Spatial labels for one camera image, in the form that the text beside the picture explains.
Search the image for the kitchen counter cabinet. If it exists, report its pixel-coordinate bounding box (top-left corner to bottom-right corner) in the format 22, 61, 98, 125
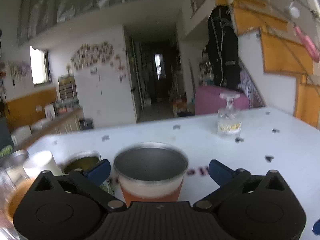
13, 108, 84, 151

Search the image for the upside-down stemmed glass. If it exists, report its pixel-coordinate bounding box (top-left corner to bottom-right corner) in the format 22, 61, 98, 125
217, 93, 242, 137

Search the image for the pink foam padded railing post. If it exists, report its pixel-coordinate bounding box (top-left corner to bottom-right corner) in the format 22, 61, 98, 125
285, 0, 320, 63

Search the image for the black trash bin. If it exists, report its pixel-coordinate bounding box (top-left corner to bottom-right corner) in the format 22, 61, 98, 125
79, 118, 94, 130

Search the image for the white paper cup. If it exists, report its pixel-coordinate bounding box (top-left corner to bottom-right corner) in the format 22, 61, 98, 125
22, 150, 63, 179

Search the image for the small drawer organizer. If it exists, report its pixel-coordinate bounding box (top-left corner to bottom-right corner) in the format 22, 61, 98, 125
58, 75, 77, 101

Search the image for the photo collage board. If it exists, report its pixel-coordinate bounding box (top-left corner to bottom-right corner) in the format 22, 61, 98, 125
71, 41, 114, 72

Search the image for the white cup with brown sleeve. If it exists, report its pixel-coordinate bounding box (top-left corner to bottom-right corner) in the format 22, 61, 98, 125
113, 142, 189, 206

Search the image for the black hanging coat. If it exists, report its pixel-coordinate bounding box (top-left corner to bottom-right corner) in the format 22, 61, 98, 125
206, 5, 241, 90

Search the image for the steel mug behind jar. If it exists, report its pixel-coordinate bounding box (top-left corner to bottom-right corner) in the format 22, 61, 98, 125
1, 150, 29, 183

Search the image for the green cartoon tin can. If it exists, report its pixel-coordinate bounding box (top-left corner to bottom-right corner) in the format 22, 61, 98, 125
61, 151, 114, 196

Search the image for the purple sofa chair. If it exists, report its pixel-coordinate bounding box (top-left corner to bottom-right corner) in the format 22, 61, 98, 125
195, 86, 249, 115

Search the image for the white box on counter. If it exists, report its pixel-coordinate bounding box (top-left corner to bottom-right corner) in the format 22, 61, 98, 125
11, 125, 31, 146

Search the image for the wooden cylinder cup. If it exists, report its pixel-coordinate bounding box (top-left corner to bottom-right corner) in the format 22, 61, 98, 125
4, 179, 35, 224

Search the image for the white small appliance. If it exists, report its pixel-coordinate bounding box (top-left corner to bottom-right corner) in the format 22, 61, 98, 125
44, 103, 56, 120

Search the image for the glass jar with pink sleeve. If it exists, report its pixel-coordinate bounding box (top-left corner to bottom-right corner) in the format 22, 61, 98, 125
1, 168, 20, 239

